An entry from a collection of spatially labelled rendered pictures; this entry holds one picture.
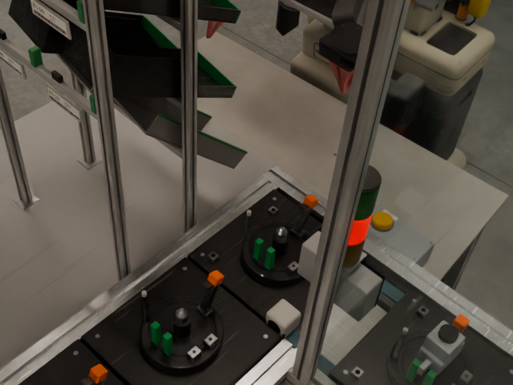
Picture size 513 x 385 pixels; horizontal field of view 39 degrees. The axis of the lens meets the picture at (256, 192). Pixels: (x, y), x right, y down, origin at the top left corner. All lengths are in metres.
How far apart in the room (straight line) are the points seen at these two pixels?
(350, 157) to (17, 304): 0.83
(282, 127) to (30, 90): 1.69
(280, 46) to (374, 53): 2.75
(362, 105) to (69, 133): 1.09
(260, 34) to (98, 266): 2.22
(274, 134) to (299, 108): 0.12
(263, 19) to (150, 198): 2.16
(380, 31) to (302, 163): 1.00
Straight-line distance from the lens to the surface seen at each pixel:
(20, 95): 3.25
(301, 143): 1.74
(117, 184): 1.22
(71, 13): 1.05
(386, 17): 0.71
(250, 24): 3.61
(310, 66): 2.06
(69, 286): 1.48
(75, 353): 1.27
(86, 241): 1.54
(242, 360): 1.25
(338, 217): 0.90
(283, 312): 1.28
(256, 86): 1.88
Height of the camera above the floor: 2.05
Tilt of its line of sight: 48 degrees down
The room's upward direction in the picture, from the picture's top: 5 degrees clockwise
